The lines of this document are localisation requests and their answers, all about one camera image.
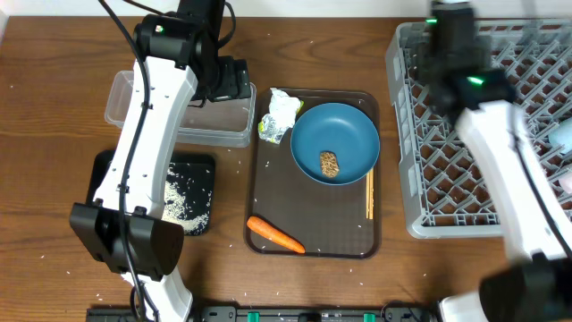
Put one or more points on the small light blue bowl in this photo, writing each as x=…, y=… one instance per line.
x=561, y=137

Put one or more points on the orange carrot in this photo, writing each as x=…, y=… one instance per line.
x=264, y=229

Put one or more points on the wooden chopstick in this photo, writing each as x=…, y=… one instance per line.
x=372, y=195
x=368, y=194

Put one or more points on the wooden chopstick right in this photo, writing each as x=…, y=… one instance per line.
x=372, y=195

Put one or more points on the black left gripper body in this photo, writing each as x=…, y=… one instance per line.
x=232, y=80

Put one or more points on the black tray bin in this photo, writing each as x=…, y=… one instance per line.
x=192, y=192

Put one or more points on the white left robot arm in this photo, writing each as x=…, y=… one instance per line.
x=177, y=66

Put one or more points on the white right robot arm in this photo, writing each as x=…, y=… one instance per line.
x=478, y=100

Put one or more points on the spilled white rice pile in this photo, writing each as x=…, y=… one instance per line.
x=179, y=208

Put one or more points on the dark blue plate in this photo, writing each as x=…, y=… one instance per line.
x=339, y=128

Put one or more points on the brown food piece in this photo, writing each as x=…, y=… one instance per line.
x=329, y=164

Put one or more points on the pink small bowl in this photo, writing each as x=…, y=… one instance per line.
x=565, y=182

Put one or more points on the grey dishwasher rack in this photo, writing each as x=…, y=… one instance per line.
x=443, y=192

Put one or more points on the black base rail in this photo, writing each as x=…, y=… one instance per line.
x=389, y=313

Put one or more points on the clear plastic bin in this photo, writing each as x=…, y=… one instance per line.
x=223, y=124

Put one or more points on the crumpled foil wrapper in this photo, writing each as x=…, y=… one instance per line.
x=281, y=116

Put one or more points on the brown serving tray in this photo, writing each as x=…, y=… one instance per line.
x=329, y=221

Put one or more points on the wooden chopstick left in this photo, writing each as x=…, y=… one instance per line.
x=368, y=194

